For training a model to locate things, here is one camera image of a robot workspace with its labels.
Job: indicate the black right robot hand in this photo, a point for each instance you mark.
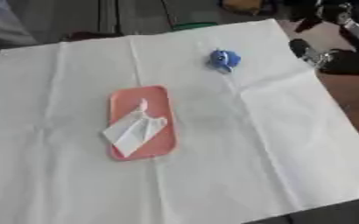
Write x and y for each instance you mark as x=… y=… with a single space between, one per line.
x=347 y=61

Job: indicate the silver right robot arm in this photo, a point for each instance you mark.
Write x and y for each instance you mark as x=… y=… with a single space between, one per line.
x=356 y=26

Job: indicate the yellow object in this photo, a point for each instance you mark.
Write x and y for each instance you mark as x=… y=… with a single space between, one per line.
x=243 y=5

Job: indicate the blue soft toy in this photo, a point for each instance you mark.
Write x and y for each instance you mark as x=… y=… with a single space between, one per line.
x=223 y=59

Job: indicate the green object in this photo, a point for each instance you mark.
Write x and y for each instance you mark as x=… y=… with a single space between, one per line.
x=194 y=26

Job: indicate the pink rectangular tray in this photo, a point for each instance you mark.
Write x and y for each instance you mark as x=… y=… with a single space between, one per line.
x=152 y=96

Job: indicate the white crumpled paper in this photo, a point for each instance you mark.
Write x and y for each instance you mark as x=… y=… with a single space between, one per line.
x=134 y=131

